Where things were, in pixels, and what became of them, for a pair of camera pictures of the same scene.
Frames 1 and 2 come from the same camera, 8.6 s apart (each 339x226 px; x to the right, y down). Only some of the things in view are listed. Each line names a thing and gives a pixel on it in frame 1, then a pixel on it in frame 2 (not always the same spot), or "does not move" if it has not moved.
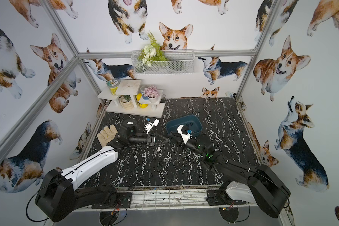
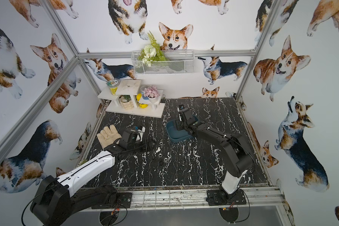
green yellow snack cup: (113, 84) does not move
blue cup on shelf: (142, 90) does not move
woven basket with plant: (126, 102) does not move
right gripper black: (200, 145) to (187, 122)
